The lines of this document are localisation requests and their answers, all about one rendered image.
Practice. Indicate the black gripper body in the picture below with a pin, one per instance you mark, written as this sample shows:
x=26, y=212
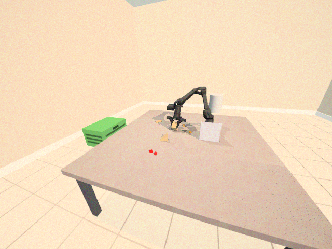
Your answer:
x=176, y=117

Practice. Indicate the tan triangular block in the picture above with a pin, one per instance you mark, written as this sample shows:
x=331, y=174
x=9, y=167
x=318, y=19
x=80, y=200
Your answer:
x=165, y=137
x=174, y=124

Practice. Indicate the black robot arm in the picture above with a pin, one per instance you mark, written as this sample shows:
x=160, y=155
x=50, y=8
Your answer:
x=207, y=114

